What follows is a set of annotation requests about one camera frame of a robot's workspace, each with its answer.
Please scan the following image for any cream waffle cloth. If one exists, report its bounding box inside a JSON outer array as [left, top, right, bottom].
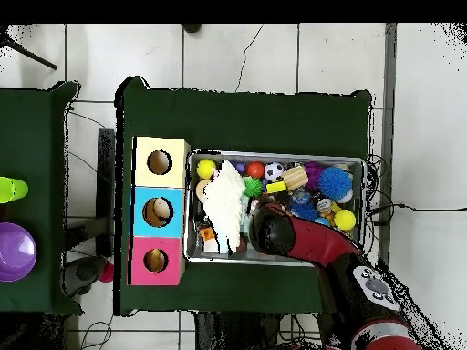
[[201, 160, 247, 254]]

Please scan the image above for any yellow soft duck toy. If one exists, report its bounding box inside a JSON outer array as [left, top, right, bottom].
[[146, 249, 167, 272]]

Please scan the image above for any shallow clear mesh bin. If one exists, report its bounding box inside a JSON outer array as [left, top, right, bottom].
[[183, 149, 367, 269]]

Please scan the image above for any wooden box with three holes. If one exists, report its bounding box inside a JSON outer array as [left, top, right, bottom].
[[127, 136, 191, 286]]

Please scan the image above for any green spiky ball with eyes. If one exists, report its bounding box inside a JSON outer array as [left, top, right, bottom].
[[242, 176, 264, 198]]

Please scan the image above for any orange-red ball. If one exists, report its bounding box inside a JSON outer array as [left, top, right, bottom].
[[245, 160, 265, 179]]

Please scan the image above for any tan round disc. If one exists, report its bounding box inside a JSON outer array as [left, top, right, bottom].
[[194, 178, 213, 201]]

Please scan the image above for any yellow plastic ball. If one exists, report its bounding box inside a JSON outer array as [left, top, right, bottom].
[[333, 209, 357, 232], [195, 158, 217, 180]]

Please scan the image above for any small soccer ball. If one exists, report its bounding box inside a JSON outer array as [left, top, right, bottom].
[[263, 160, 285, 182]]

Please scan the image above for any striped wooden block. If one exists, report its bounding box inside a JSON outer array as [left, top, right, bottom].
[[280, 165, 309, 190]]

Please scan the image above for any dark green table cloth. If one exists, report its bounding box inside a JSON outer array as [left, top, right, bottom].
[[113, 75, 373, 317], [0, 80, 84, 316]]

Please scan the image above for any large blue spiky ball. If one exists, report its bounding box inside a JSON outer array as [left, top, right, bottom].
[[317, 166, 354, 201]]

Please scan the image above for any grey box with red button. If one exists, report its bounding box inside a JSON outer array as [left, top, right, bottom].
[[63, 254, 115, 297]]

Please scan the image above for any lime green cup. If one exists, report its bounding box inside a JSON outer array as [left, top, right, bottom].
[[0, 176, 29, 204]]

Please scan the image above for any purple plastic bowl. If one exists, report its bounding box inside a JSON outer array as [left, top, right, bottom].
[[0, 221, 37, 283]]

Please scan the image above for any black rod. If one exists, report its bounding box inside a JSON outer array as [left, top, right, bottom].
[[0, 36, 58, 71]]

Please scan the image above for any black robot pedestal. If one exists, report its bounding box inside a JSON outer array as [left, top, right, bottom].
[[193, 311, 318, 350]]

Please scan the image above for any black power cable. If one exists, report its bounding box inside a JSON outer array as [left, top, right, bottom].
[[366, 201, 467, 225]]

